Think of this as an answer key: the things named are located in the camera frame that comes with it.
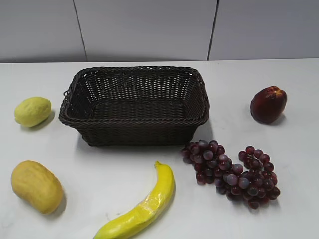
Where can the yellow-green lemon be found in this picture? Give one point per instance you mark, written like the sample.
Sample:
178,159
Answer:
32,111

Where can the dark red apple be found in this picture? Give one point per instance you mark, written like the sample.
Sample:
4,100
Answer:
268,104

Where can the yellow mango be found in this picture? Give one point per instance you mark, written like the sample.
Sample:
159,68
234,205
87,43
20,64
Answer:
38,186

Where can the dark woven wicker basket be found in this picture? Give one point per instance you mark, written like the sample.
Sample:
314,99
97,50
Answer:
141,105

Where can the red grape bunch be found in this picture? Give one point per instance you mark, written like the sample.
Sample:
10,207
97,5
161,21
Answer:
252,180

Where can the yellow banana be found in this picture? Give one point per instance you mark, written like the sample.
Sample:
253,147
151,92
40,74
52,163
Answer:
144,213

